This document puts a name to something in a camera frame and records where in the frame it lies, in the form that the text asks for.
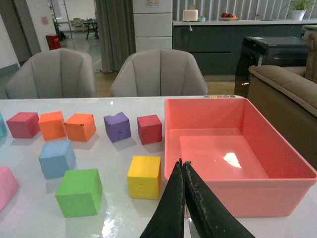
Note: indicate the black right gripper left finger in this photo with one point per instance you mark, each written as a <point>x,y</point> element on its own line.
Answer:
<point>168,218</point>

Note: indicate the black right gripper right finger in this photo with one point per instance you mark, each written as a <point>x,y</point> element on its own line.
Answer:
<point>207,216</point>

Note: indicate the light blue foam block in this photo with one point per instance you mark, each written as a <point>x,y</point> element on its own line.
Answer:
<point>56,158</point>

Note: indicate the yellow foam block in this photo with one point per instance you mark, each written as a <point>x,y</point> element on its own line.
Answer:
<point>144,177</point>

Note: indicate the pink plastic bin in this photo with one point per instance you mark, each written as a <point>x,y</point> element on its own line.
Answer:
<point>242,158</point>

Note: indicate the green foam block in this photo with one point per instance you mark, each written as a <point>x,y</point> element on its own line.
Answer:
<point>80,193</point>

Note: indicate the red foam block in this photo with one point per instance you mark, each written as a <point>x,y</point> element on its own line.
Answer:
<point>149,129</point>

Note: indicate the purple foam block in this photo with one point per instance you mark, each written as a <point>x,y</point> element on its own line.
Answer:
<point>117,127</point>

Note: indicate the orange foam block right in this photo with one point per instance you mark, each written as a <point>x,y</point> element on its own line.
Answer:
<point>80,127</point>

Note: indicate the orange foam block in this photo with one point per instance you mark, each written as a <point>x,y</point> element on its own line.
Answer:
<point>52,125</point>
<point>80,127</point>

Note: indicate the beige sofa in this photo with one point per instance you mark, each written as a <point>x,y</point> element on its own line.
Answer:
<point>287,98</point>

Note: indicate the grey chair right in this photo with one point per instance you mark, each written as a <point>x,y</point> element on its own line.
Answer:
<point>159,72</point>

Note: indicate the grey chair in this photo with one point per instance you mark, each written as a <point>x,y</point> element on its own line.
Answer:
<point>159,72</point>
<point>60,73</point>

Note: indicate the orange foam block left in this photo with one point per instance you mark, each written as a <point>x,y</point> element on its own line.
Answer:
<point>52,125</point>

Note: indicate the pink foam block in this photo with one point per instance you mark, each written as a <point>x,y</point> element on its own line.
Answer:
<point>8,186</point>

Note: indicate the magenta foam block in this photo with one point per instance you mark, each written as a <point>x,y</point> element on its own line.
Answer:
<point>24,125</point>

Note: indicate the dark grey counter cabinet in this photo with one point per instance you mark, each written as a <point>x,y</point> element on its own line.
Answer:
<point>216,45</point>

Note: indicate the black appliance box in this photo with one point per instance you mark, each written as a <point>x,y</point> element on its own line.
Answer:
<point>257,51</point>

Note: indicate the grey chair left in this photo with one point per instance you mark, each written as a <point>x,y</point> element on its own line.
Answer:
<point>60,73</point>

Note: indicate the cyan foam block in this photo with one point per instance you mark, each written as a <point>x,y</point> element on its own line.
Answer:
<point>3,130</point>

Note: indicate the small teal bowl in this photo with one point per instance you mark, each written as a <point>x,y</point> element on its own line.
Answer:
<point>201,18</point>

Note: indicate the white drawer cabinet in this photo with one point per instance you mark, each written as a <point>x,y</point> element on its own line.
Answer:
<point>152,24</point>

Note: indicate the fruit plate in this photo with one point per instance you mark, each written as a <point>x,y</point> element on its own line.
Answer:
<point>228,16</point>

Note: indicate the white toaster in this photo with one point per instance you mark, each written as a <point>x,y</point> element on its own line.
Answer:
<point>190,15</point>

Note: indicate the grey curtain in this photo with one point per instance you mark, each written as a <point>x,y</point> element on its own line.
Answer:
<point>116,32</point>

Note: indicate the red bin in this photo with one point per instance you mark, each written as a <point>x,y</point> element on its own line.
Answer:
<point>53,42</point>

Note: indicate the potted plant white pot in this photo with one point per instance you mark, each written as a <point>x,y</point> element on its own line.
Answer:
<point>298,8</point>

